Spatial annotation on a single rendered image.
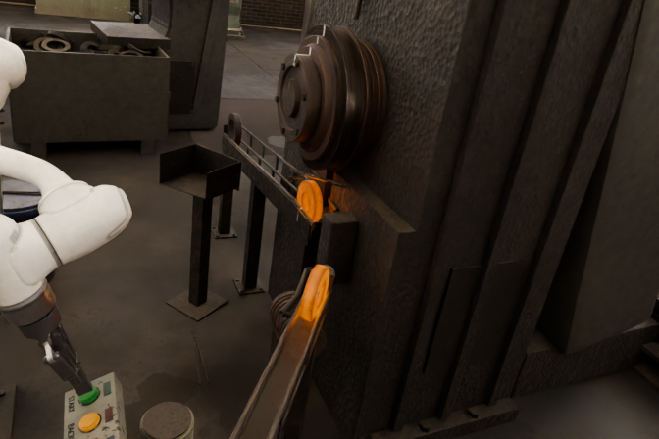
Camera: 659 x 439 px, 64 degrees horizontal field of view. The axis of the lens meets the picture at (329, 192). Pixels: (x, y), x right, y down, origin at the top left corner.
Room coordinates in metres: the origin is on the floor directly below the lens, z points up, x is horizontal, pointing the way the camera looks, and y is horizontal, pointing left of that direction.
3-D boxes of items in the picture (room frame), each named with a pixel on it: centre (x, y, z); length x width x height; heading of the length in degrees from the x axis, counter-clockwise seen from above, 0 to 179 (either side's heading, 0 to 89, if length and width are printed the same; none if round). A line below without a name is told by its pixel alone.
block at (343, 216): (1.51, -0.05, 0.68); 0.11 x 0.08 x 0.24; 117
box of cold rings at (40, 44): (3.85, 1.93, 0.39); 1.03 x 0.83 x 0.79; 121
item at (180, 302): (2.02, 0.55, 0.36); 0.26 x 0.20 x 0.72; 62
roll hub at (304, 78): (1.67, 0.15, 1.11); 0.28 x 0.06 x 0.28; 27
